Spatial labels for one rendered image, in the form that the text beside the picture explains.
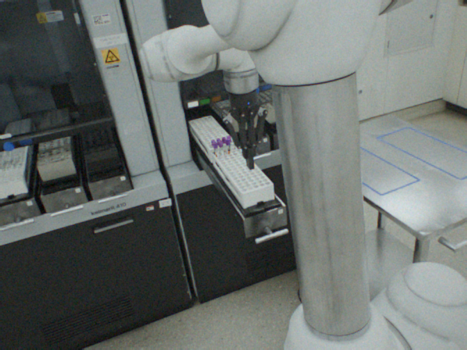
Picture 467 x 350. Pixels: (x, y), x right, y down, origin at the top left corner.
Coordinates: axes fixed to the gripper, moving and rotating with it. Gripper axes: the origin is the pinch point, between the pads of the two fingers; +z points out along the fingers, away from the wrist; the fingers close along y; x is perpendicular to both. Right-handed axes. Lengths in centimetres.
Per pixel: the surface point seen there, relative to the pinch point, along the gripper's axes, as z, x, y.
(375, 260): 67, -7, -52
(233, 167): 9.2, -12.6, 1.6
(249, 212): 13.3, 7.4, 4.2
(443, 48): 44, -158, -221
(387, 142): 13, -7, -53
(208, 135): 8.7, -38.7, 1.8
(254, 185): 8.6, 2.0, 0.2
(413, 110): 90, -158, -200
